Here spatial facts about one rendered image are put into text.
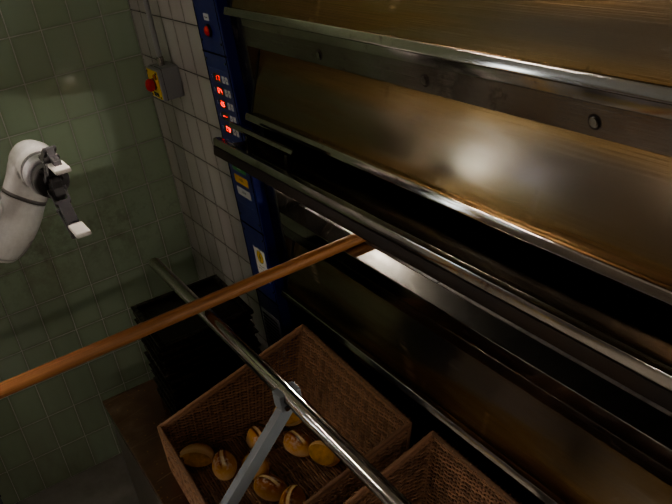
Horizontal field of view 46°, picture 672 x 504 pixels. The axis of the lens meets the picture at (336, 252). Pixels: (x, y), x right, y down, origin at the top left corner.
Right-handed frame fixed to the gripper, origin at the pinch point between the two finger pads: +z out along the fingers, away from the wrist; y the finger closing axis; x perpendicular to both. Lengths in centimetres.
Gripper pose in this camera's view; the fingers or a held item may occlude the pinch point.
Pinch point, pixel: (72, 202)
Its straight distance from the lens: 163.1
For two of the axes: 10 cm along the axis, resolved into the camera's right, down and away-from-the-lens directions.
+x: -8.4, 3.5, -4.2
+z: 5.3, 3.2, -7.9
